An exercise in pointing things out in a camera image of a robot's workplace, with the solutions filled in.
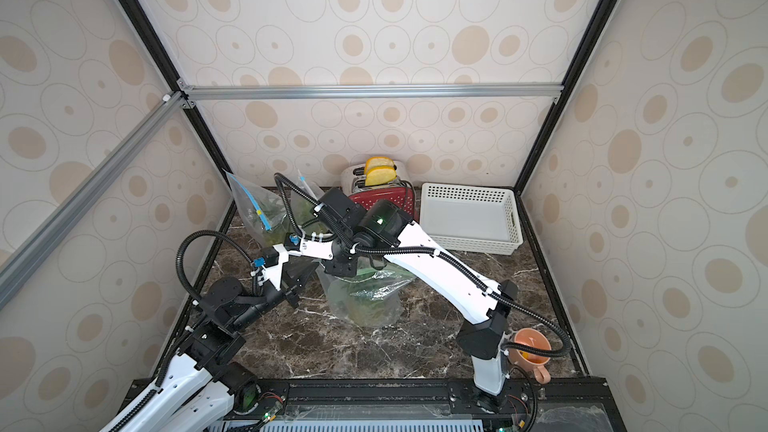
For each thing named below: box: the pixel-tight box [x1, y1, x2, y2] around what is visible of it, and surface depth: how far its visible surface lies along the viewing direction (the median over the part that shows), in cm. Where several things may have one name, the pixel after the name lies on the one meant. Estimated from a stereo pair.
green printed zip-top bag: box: [316, 263, 415, 328], surface depth 70 cm
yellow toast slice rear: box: [364, 156, 395, 174], surface depth 102 cm
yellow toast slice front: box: [365, 165, 396, 186], surface depth 99 cm
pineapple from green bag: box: [328, 272, 411, 327], surface depth 71 cm
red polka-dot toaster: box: [341, 163, 415, 219], surface depth 99 cm
